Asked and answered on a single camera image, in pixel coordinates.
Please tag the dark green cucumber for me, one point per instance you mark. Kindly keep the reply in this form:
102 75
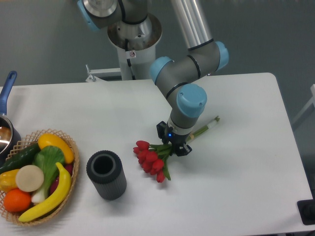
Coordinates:
18 160

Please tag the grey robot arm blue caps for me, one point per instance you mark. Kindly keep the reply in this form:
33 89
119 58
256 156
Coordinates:
175 79

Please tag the black device at table edge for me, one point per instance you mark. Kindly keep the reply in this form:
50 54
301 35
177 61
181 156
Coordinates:
307 211

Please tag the blue handled saucepan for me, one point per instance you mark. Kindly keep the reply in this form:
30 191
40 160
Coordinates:
9 136

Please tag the yellow squash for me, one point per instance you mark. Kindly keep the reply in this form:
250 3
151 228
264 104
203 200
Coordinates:
48 139

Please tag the dark red vegetable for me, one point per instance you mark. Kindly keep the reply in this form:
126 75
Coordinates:
54 185

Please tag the yellow bell pepper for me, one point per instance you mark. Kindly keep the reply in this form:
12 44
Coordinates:
7 180

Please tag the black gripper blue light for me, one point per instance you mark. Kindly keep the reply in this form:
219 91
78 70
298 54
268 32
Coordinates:
169 135

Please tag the red tulip bouquet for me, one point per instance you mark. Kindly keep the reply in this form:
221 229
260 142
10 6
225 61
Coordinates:
153 158

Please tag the beige round wooden disc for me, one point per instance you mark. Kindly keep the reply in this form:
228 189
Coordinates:
29 178

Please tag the white furniture frame right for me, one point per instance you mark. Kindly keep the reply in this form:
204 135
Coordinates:
305 112

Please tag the green bok choy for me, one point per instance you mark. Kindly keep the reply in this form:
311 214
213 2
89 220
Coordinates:
46 160

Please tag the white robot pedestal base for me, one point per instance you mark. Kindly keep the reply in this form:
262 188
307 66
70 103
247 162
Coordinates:
136 49

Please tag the woven wicker basket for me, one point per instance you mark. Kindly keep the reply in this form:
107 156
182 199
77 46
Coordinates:
22 144

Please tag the yellow banana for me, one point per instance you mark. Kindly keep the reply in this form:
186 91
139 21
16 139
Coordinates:
53 200

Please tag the orange fruit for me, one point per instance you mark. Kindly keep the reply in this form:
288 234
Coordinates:
17 200

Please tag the dark grey ribbed vase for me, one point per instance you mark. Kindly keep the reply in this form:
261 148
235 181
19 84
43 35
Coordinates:
105 170

